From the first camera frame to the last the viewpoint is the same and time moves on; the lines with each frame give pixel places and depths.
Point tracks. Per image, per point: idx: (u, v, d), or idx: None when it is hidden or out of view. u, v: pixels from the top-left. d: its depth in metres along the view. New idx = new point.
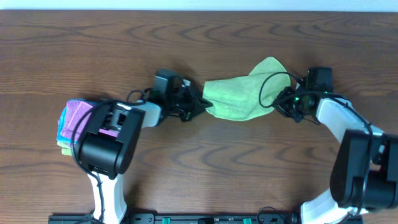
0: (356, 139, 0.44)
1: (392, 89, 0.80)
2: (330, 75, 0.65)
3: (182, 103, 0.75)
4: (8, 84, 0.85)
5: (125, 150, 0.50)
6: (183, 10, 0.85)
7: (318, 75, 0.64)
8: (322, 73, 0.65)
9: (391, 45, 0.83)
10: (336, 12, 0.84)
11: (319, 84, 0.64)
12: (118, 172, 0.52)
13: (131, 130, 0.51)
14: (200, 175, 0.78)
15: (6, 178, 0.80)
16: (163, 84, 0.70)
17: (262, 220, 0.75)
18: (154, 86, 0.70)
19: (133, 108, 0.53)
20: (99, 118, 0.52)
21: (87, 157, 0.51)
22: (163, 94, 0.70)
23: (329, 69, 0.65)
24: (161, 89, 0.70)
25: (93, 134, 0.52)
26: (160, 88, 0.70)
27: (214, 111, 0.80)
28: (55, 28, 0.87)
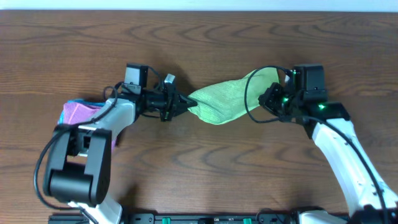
0: (367, 223, 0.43)
1: (392, 89, 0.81)
2: (321, 76, 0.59)
3: (160, 100, 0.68)
4: (8, 84, 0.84)
5: (97, 181, 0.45)
6: (183, 10, 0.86)
7: (309, 79, 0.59)
8: (312, 76, 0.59)
9: (390, 45, 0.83)
10: (336, 12, 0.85)
11: (311, 91, 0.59)
12: (96, 201, 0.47)
13: (99, 160, 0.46)
14: (201, 175, 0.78)
15: (5, 178, 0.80)
16: (135, 75, 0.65)
17: (262, 220, 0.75)
18: (126, 78, 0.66)
19: (96, 130, 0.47)
20: (61, 149, 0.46)
21: (59, 192, 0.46)
22: (135, 85, 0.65)
23: (319, 70, 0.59)
24: (134, 81, 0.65)
25: (58, 170, 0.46)
26: (132, 79, 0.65)
27: (199, 112, 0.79)
28: (55, 28, 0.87)
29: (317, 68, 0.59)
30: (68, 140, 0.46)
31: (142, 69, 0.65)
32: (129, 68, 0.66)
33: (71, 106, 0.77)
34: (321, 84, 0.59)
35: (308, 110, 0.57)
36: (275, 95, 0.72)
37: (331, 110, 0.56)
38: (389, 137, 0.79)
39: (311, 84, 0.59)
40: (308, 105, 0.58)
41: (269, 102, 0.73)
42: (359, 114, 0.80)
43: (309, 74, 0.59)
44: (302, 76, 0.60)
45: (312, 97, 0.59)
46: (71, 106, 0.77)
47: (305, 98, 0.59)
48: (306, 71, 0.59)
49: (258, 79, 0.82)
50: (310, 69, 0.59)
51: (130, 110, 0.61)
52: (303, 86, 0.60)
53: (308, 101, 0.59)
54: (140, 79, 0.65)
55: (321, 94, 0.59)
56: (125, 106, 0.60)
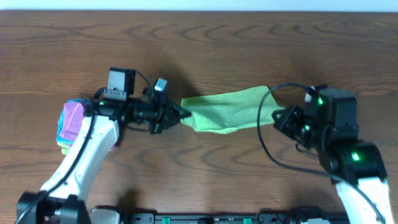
0: None
1: (392, 89, 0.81)
2: (353, 109, 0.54)
3: (150, 110, 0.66)
4: (8, 84, 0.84)
5: None
6: (183, 10, 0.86)
7: (339, 113, 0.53)
8: (342, 109, 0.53)
9: (390, 45, 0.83)
10: (335, 12, 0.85)
11: (341, 126, 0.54)
12: None
13: None
14: (201, 175, 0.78)
15: (5, 177, 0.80)
16: (119, 79, 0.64)
17: (262, 220, 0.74)
18: (110, 84, 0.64)
19: (67, 203, 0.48)
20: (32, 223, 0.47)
21: None
22: (120, 90, 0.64)
23: (351, 102, 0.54)
24: (117, 85, 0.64)
25: None
26: (117, 83, 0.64)
27: (194, 123, 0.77)
28: (55, 28, 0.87)
29: (349, 100, 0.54)
30: (36, 216, 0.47)
31: (126, 73, 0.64)
32: (114, 72, 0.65)
33: (71, 106, 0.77)
34: (352, 119, 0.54)
35: (336, 155, 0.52)
36: (293, 118, 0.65)
37: (365, 160, 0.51)
38: (390, 137, 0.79)
39: (341, 119, 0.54)
40: (335, 146, 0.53)
41: (286, 126, 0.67)
42: (359, 114, 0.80)
43: (339, 107, 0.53)
44: (330, 108, 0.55)
45: (341, 135, 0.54)
46: (71, 106, 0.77)
47: (333, 136, 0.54)
48: (335, 103, 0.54)
49: (259, 79, 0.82)
50: (341, 101, 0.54)
51: (109, 132, 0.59)
52: (329, 119, 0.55)
53: (337, 140, 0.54)
54: (125, 84, 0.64)
55: (351, 132, 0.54)
56: (102, 133, 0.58)
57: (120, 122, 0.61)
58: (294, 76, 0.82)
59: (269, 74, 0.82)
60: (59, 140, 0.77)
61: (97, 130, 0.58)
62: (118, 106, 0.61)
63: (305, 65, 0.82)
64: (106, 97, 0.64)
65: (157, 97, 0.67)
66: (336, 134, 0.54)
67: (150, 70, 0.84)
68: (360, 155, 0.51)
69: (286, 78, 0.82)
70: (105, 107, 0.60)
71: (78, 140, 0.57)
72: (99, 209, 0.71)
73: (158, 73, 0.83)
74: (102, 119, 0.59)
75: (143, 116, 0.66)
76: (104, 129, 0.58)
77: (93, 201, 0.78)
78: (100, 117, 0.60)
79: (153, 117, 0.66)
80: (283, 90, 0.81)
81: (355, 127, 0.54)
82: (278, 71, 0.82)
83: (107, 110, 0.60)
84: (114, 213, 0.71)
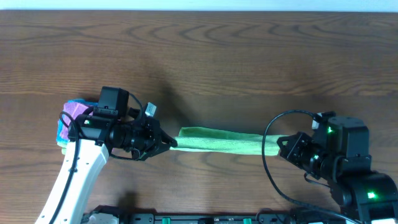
0: None
1: (392, 89, 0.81)
2: (366, 140, 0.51)
3: (142, 137, 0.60)
4: (8, 84, 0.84)
5: None
6: (183, 10, 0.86)
7: (351, 143, 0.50)
8: (355, 139, 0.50)
9: (390, 45, 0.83)
10: (336, 12, 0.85)
11: (354, 157, 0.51)
12: None
13: None
14: (201, 175, 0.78)
15: (5, 178, 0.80)
16: (111, 98, 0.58)
17: (262, 220, 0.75)
18: (101, 101, 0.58)
19: None
20: None
21: None
22: (111, 109, 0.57)
23: (364, 132, 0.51)
24: (109, 104, 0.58)
25: None
26: (108, 102, 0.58)
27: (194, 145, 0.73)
28: (55, 28, 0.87)
29: (360, 129, 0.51)
30: None
31: (120, 93, 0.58)
32: (106, 91, 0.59)
33: (71, 106, 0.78)
34: (365, 149, 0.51)
35: (348, 188, 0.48)
36: (301, 146, 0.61)
37: (382, 195, 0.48)
38: (388, 137, 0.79)
39: (352, 149, 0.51)
40: (347, 178, 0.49)
41: (293, 155, 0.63)
42: (359, 114, 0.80)
43: (350, 137, 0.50)
44: (340, 138, 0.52)
45: (352, 166, 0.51)
46: (72, 106, 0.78)
47: (344, 168, 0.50)
48: (346, 132, 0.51)
49: (259, 79, 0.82)
50: (352, 130, 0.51)
51: (96, 162, 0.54)
52: (340, 149, 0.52)
53: (349, 171, 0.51)
54: (117, 103, 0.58)
55: (363, 162, 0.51)
56: (87, 163, 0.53)
57: (107, 140, 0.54)
58: (293, 77, 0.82)
59: (269, 75, 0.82)
60: (59, 140, 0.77)
61: (83, 160, 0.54)
62: (108, 121, 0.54)
63: (305, 66, 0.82)
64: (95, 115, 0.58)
65: (150, 122, 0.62)
66: (348, 165, 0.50)
67: (150, 70, 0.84)
68: (376, 190, 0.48)
69: (286, 78, 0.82)
70: (90, 125, 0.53)
71: (63, 173, 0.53)
72: (96, 214, 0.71)
73: (158, 74, 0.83)
74: (89, 145, 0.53)
75: (135, 143, 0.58)
76: (89, 159, 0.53)
77: (94, 201, 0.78)
78: (84, 140, 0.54)
79: (143, 145, 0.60)
80: (282, 91, 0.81)
81: (367, 157, 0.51)
82: (277, 72, 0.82)
83: (94, 128, 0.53)
84: (113, 219, 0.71)
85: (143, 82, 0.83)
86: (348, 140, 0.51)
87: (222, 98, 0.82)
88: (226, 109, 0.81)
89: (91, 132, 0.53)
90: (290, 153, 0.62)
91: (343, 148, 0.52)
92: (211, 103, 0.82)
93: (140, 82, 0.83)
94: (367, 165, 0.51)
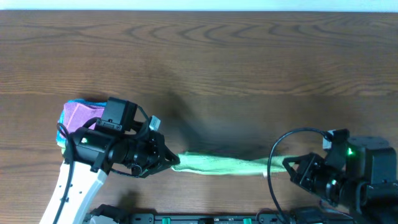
0: None
1: (392, 89, 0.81)
2: (392, 165, 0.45)
3: (145, 154, 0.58)
4: (8, 84, 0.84)
5: None
6: (183, 10, 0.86)
7: (375, 167, 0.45)
8: (381, 162, 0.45)
9: (390, 45, 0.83)
10: (336, 12, 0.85)
11: (379, 183, 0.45)
12: None
13: None
14: (201, 175, 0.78)
15: (5, 178, 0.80)
16: (117, 111, 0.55)
17: (262, 220, 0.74)
18: (105, 113, 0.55)
19: None
20: None
21: None
22: (115, 122, 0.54)
23: (390, 154, 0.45)
24: (114, 117, 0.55)
25: None
26: (113, 114, 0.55)
27: (197, 165, 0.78)
28: (55, 28, 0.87)
29: (387, 151, 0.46)
30: None
31: (127, 106, 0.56)
32: (112, 102, 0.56)
33: (71, 106, 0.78)
34: (392, 175, 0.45)
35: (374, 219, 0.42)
36: (314, 170, 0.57)
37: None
38: (390, 137, 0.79)
39: (377, 175, 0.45)
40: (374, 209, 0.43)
41: (306, 180, 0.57)
42: (359, 114, 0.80)
43: (375, 160, 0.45)
44: (363, 161, 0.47)
45: (379, 194, 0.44)
46: (72, 106, 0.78)
47: (369, 195, 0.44)
48: (371, 155, 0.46)
49: (259, 79, 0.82)
50: (377, 152, 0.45)
51: (91, 189, 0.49)
52: (364, 175, 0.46)
53: (375, 199, 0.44)
54: (122, 117, 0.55)
55: (392, 190, 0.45)
56: (81, 192, 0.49)
57: (106, 158, 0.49)
58: (294, 77, 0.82)
59: (269, 75, 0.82)
60: (58, 140, 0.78)
61: (76, 187, 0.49)
62: (109, 139, 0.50)
63: (305, 66, 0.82)
64: (97, 127, 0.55)
65: (154, 137, 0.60)
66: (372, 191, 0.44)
67: (150, 70, 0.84)
68: None
69: (286, 78, 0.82)
70: (89, 143, 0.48)
71: (53, 201, 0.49)
72: (97, 217, 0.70)
73: (158, 74, 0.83)
74: (83, 172, 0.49)
75: (137, 159, 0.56)
76: (83, 187, 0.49)
77: (94, 201, 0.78)
78: (79, 163, 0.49)
79: (146, 162, 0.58)
80: (283, 91, 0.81)
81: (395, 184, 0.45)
82: (278, 72, 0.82)
83: (94, 146, 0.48)
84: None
85: (143, 82, 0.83)
86: (373, 163, 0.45)
87: (222, 98, 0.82)
88: (226, 109, 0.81)
89: (89, 152, 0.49)
90: (303, 177, 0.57)
91: (367, 173, 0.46)
92: (212, 103, 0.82)
93: (140, 82, 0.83)
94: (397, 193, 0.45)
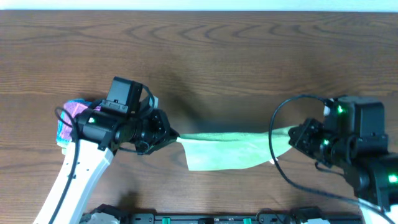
0: None
1: (392, 89, 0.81)
2: (380, 119, 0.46)
3: (151, 130, 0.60)
4: (7, 84, 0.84)
5: None
6: (183, 10, 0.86)
7: (365, 121, 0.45)
8: (369, 117, 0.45)
9: (390, 45, 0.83)
10: (336, 12, 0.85)
11: (369, 135, 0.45)
12: None
13: None
14: (201, 175, 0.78)
15: (5, 178, 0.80)
16: (123, 91, 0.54)
17: (262, 220, 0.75)
18: (111, 94, 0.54)
19: None
20: None
21: None
22: (121, 103, 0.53)
23: (379, 108, 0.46)
24: (119, 98, 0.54)
25: None
26: (120, 95, 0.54)
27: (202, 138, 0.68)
28: (55, 28, 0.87)
29: (375, 107, 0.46)
30: None
31: (132, 86, 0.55)
32: (117, 82, 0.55)
33: (71, 106, 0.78)
34: (380, 129, 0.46)
35: (365, 170, 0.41)
36: (311, 133, 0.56)
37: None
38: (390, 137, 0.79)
39: (367, 129, 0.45)
40: (363, 158, 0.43)
41: (302, 142, 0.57)
42: None
43: (364, 115, 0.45)
44: (352, 117, 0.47)
45: (367, 145, 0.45)
46: (71, 106, 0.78)
47: (357, 147, 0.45)
48: (359, 109, 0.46)
49: (259, 79, 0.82)
50: (365, 107, 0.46)
51: (98, 167, 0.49)
52: (353, 129, 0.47)
53: (362, 151, 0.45)
54: (129, 97, 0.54)
55: (380, 142, 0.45)
56: (88, 170, 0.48)
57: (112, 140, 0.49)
58: (294, 77, 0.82)
59: (269, 75, 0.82)
60: (59, 140, 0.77)
61: (83, 165, 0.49)
62: (115, 120, 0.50)
63: (305, 66, 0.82)
64: (104, 108, 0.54)
65: (158, 114, 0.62)
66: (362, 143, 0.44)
67: (150, 70, 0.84)
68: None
69: (286, 79, 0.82)
70: (96, 123, 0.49)
71: (60, 179, 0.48)
72: (98, 213, 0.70)
73: (158, 74, 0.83)
74: (89, 149, 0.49)
75: (145, 137, 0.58)
76: (91, 165, 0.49)
77: (94, 201, 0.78)
78: (84, 142, 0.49)
79: (153, 139, 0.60)
80: (283, 91, 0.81)
81: (383, 137, 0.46)
82: (278, 71, 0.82)
83: (100, 127, 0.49)
84: (113, 221, 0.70)
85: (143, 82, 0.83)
86: (362, 118, 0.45)
87: (222, 98, 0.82)
88: (226, 109, 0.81)
89: (95, 131, 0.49)
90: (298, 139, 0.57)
91: (357, 128, 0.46)
92: (211, 103, 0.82)
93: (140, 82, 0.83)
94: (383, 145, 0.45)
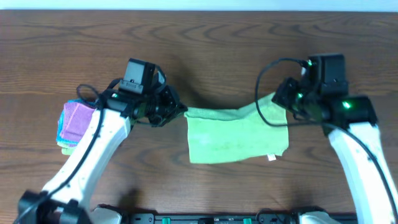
0: None
1: (393, 89, 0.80)
2: (340, 67, 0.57)
3: (163, 104, 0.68)
4: (7, 84, 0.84)
5: None
6: (183, 10, 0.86)
7: (328, 69, 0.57)
8: (331, 66, 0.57)
9: (390, 45, 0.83)
10: (336, 12, 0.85)
11: (331, 81, 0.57)
12: None
13: None
14: (200, 175, 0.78)
15: (4, 177, 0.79)
16: (138, 71, 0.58)
17: (262, 220, 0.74)
18: (127, 74, 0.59)
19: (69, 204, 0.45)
20: None
21: None
22: (137, 84, 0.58)
23: (339, 59, 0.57)
24: (135, 78, 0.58)
25: None
26: (135, 76, 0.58)
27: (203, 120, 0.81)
28: (55, 28, 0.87)
29: (336, 58, 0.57)
30: (35, 219, 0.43)
31: (147, 67, 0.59)
32: (132, 63, 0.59)
33: (71, 106, 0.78)
34: (341, 75, 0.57)
35: (328, 106, 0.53)
36: (289, 89, 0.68)
37: (357, 108, 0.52)
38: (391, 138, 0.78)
39: (330, 76, 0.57)
40: (328, 98, 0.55)
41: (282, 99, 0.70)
42: None
43: (327, 64, 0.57)
44: (319, 68, 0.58)
45: (331, 90, 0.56)
46: (71, 106, 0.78)
47: (323, 91, 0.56)
48: (324, 61, 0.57)
49: (259, 79, 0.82)
50: (328, 58, 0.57)
51: (119, 132, 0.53)
52: (319, 78, 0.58)
53: (328, 94, 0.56)
54: (143, 78, 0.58)
55: (341, 87, 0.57)
56: (111, 132, 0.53)
57: (132, 117, 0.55)
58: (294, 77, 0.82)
59: (269, 74, 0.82)
60: (59, 140, 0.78)
61: (106, 128, 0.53)
62: (133, 99, 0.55)
63: None
64: (120, 88, 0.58)
65: (168, 91, 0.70)
66: (326, 87, 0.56)
67: None
68: (351, 102, 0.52)
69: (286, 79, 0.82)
70: (116, 100, 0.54)
71: (86, 137, 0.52)
72: (101, 208, 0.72)
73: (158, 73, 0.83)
74: (114, 118, 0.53)
75: (158, 111, 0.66)
76: (113, 127, 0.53)
77: (93, 201, 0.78)
78: (108, 112, 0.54)
79: (165, 112, 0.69)
80: None
81: (343, 83, 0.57)
82: (277, 72, 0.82)
83: (120, 104, 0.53)
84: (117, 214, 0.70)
85: None
86: (326, 67, 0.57)
87: (222, 98, 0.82)
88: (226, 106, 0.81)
89: (117, 106, 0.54)
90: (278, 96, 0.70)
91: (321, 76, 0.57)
92: (211, 104, 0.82)
93: None
94: (344, 88, 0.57)
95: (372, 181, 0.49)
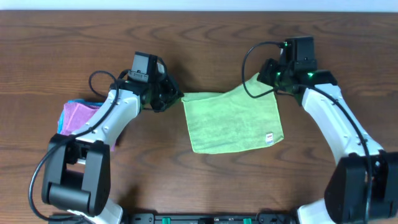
0: (353, 167, 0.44)
1: (393, 89, 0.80)
2: (310, 47, 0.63)
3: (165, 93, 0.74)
4: (7, 84, 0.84)
5: (96, 195, 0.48)
6: (183, 10, 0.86)
7: (299, 50, 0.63)
8: (302, 46, 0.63)
9: (388, 45, 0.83)
10: (335, 12, 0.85)
11: (301, 60, 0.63)
12: (92, 213, 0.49)
13: (94, 178, 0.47)
14: (200, 175, 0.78)
15: (4, 177, 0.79)
16: (143, 62, 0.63)
17: (262, 220, 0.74)
18: (134, 66, 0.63)
19: (96, 142, 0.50)
20: (58, 161, 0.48)
21: (56, 200, 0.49)
22: (143, 73, 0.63)
23: (309, 40, 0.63)
24: (142, 68, 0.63)
25: (55, 183, 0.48)
26: (141, 66, 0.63)
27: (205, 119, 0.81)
28: (56, 28, 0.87)
29: (306, 40, 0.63)
30: (63, 155, 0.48)
31: (151, 58, 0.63)
32: (138, 54, 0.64)
33: (71, 106, 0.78)
34: (311, 54, 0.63)
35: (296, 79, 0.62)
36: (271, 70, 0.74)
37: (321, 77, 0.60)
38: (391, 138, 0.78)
39: (302, 55, 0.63)
40: (298, 74, 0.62)
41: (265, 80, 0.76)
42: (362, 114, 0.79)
43: (299, 45, 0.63)
44: (293, 48, 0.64)
45: (302, 67, 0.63)
46: (71, 106, 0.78)
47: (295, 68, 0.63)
48: (296, 42, 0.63)
49: None
50: (300, 40, 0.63)
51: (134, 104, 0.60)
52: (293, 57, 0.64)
53: (298, 71, 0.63)
54: (148, 68, 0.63)
55: (310, 64, 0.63)
56: (127, 102, 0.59)
57: (141, 101, 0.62)
58: None
59: None
60: None
61: (123, 100, 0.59)
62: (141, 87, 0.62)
63: None
64: (130, 78, 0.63)
65: (168, 78, 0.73)
66: (298, 65, 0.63)
67: None
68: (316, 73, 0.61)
69: None
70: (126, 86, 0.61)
71: (105, 104, 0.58)
72: None
73: None
74: (129, 94, 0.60)
75: (163, 98, 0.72)
76: (129, 99, 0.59)
77: None
78: (124, 92, 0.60)
79: (168, 98, 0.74)
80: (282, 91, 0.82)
81: (313, 61, 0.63)
82: None
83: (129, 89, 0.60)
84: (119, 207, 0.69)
85: None
86: (298, 48, 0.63)
87: (225, 98, 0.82)
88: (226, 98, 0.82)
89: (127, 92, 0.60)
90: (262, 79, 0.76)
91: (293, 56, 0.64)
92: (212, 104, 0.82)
93: None
94: (314, 65, 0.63)
95: (339, 120, 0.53)
